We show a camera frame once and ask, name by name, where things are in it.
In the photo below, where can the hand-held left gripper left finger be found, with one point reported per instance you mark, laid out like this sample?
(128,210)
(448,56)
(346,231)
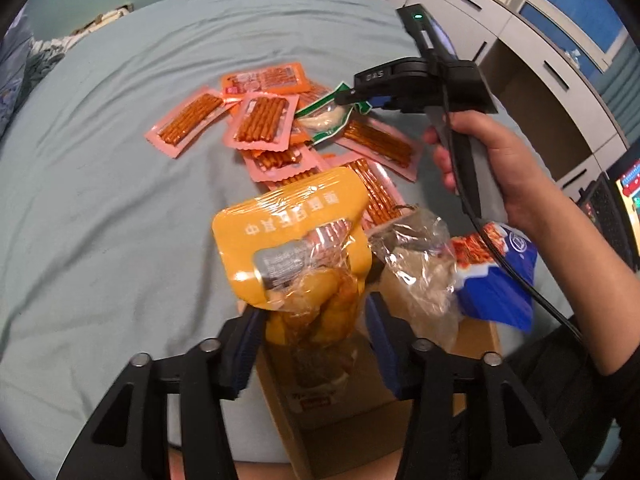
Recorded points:
(248,342)

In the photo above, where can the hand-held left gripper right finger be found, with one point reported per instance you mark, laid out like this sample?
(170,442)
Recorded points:
(381,332)

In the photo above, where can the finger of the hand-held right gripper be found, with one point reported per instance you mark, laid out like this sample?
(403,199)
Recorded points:
(385,76)
(382,101)

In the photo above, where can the green and white snack packet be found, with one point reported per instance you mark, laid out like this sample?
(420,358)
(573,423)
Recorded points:
(325,120)

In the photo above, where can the clear plastic snack bag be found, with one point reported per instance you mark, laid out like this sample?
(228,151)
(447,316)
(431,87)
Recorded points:
(420,270)

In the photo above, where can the brown cardboard box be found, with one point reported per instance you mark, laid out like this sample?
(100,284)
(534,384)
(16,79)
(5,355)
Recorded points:
(345,410)

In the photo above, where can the yellow snack bag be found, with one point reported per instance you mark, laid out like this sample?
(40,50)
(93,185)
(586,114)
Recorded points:
(295,240)

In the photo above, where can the pile of pink stick packets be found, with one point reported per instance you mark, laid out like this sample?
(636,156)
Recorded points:
(262,120)

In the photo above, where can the blue snack bag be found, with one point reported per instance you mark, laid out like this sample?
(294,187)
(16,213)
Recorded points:
(500,285)

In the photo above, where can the person's right hand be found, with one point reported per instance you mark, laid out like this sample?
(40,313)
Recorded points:
(500,160)

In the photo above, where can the white drawer cabinet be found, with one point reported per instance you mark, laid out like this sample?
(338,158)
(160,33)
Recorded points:
(510,30)

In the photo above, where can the wide orange snack packet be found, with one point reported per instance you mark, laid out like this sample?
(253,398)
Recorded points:
(265,79)

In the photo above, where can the window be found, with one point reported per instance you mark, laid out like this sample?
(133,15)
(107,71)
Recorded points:
(575,10)

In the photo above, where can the teal curtain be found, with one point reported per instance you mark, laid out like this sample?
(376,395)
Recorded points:
(620,95)

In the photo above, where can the colourful monitor screen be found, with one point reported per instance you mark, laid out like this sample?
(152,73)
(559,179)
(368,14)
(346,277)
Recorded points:
(627,180)

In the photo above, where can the bed with light blue sheet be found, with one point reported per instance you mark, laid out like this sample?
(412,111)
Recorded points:
(110,210)

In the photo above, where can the cluttered bedside shelf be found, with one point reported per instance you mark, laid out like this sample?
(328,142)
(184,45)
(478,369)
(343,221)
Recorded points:
(102,17)

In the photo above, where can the blue patterned bedding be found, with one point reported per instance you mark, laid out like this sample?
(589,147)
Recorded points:
(20,65)

